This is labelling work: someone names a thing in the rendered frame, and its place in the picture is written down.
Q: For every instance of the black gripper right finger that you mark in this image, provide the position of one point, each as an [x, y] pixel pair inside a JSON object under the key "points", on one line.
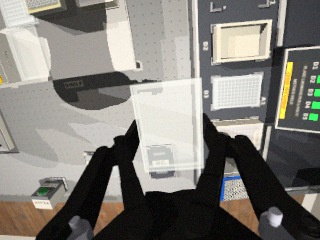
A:
{"points": [[281, 216]]}

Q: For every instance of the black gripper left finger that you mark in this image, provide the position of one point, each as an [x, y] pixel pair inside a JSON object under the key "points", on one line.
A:
{"points": [[76, 220]]}

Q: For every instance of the clear plastic lid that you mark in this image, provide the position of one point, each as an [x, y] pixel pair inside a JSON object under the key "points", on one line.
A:
{"points": [[169, 120], [36, 8], [30, 52]]}

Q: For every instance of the dark grey rectangular nest with label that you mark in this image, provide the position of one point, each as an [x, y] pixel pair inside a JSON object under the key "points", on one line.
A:
{"points": [[162, 175]]}

